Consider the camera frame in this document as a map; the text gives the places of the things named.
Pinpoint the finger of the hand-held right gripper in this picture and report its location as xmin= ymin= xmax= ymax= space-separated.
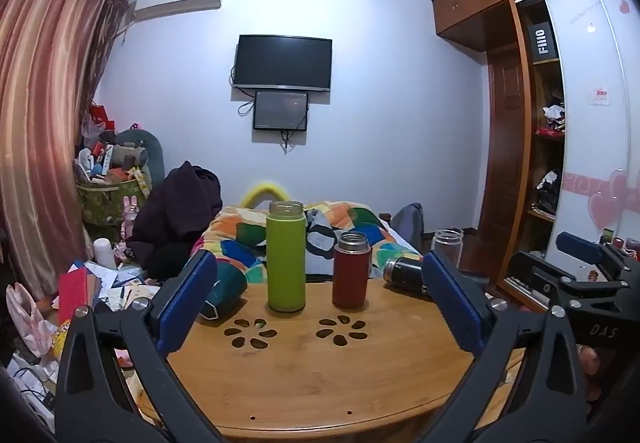
xmin=509 ymin=251 xmax=593 ymax=309
xmin=556 ymin=231 xmax=640 ymax=276

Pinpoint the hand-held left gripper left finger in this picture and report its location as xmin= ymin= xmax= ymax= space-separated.
xmin=54 ymin=250 xmax=226 ymax=443

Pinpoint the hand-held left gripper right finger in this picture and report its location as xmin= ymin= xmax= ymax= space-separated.
xmin=415 ymin=250 xmax=587 ymax=443

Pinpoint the dark teal cup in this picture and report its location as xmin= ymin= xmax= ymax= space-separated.
xmin=197 ymin=263 xmax=248 ymax=322

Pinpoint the red cup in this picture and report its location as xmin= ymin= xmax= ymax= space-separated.
xmin=332 ymin=231 xmax=371 ymax=310

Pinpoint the tall green cup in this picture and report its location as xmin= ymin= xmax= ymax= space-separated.
xmin=266 ymin=200 xmax=307 ymax=313

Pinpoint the black flask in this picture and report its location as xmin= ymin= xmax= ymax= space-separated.
xmin=384 ymin=257 xmax=432 ymax=298

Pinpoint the clear glass jar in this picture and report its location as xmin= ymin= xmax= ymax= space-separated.
xmin=431 ymin=226 xmax=465 ymax=269

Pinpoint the dark clothing pile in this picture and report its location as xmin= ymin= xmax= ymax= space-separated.
xmin=127 ymin=160 xmax=223 ymax=281

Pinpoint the colourful patchwork blanket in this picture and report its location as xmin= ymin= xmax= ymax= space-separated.
xmin=190 ymin=200 xmax=423 ymax=285

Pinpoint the grey bag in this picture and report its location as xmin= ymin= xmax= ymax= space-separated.
xmin=390 ymin=203 xmax=425 ymax=250

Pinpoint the white bottle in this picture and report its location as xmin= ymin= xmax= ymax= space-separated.
xmin=93 ymin=238 xmax=118 ymax=272

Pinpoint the pink rabbit toy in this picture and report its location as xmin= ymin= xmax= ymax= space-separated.
xmin=121 ymin=196 xmax=141 ymax=237

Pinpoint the red box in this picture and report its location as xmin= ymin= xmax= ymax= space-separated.
xmin=58 ymin=268 xmax=92 ymax=324

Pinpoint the white sliding wardrobe door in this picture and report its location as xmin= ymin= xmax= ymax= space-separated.
xmin=542 ymin=0 xmax=640 ymax=264

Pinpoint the brown wooden door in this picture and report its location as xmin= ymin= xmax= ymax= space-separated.
xmin=481 ymin=47 xmax=522 ymax=274

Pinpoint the green storage basket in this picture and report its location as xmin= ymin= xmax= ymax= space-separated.
xmin=76 ymin=178 xmax=147 ymax=227

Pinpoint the round wooden table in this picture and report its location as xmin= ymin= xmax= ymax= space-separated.
xmin=165 ymin=279 xmax=527 ymax=437

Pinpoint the yellow curved tube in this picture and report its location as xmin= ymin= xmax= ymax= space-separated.
xmin=241 ymin=182 xmax=292 ymax=209

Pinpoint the grey plush pillow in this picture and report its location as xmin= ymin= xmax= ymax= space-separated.
xmin=112 ymin=128 xmax=165 ymax=189

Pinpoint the pink floral bag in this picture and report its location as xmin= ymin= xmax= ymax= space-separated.
xmin=6 ymin=283 xmax=54 ymax=357

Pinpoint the red paper bag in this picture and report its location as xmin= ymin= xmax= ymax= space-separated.
xmin=89 ymin=104 xmax=116 ymax=132

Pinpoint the black box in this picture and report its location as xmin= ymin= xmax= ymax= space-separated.
xmin=527 ymin=22 xmax=560 ymax=62

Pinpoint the striped pink curtain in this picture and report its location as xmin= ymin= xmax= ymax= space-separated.
xmin=0 ymin=0 xmax=133 ymax=299

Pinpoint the small wall monitor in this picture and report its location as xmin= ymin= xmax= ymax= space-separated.
xmin=253 ymin=90 xmax=309 ymax=131

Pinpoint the wall television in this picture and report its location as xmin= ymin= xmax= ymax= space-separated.
xmin=233 ymin=34 xmax=333 ymax=92

